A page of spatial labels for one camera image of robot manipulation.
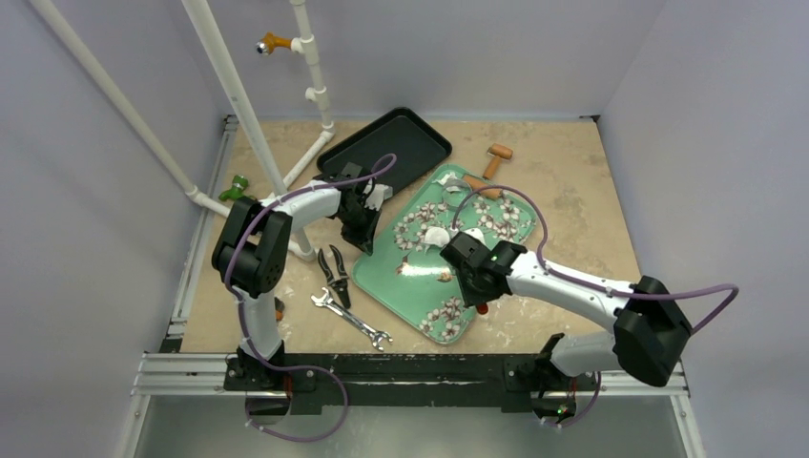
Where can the black handled pliers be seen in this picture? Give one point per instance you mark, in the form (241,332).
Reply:
(338,280)

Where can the wooden dough roller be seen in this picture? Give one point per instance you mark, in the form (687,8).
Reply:
(498,153)

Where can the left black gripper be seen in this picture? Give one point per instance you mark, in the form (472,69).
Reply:
(363,239)

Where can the black plastic tray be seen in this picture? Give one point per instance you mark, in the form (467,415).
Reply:
(417,145)

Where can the green floral tray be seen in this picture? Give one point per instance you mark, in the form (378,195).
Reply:
(419,286)

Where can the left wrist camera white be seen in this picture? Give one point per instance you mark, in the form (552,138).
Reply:
(375,195)

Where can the orange faucet tap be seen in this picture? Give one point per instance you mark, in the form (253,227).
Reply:
(270,43)

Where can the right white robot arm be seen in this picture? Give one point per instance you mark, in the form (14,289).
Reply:
(643,330)

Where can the silver open-end wrench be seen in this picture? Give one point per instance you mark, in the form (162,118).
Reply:
(376,337)

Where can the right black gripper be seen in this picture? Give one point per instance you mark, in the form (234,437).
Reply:
(477,288)

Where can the aluminium rail frame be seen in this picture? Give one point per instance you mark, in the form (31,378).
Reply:
(562,166)

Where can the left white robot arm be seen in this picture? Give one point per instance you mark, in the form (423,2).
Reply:
(251,251)

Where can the white dough ball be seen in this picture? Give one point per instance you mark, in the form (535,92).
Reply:
(439,237)

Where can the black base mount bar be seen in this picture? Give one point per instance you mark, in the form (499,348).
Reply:
(512,383)

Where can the orange black small tool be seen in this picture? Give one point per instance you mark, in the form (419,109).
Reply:
(279,309)

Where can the green plastic faucet tap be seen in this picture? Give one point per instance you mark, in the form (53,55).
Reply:
(237,189)

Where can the white PVC pipe frame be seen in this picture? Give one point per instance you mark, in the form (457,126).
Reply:
(209,35)

